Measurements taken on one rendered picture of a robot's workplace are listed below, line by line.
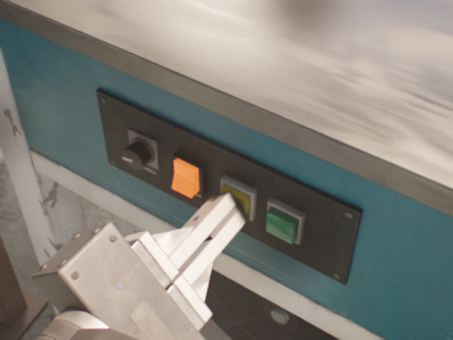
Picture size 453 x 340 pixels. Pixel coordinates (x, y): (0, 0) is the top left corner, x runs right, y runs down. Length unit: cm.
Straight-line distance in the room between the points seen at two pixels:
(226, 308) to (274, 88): 62
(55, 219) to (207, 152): 35
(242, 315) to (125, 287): 60
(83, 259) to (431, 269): 24
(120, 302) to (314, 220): 16
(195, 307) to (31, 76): 29
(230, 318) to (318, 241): 56
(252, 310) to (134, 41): 57
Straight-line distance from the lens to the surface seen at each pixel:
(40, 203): 81
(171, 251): 49
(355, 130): 46
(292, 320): 91
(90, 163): 67
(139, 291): 45
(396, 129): 47
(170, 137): 55
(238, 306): 103
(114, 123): 59
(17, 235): 140
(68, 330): 43
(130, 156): 57
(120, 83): 56
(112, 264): 44
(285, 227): 51
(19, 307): 126
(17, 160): 79
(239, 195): 53
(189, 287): 48
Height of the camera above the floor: 103
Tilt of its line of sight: 45 degrees down
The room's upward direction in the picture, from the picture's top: straight up
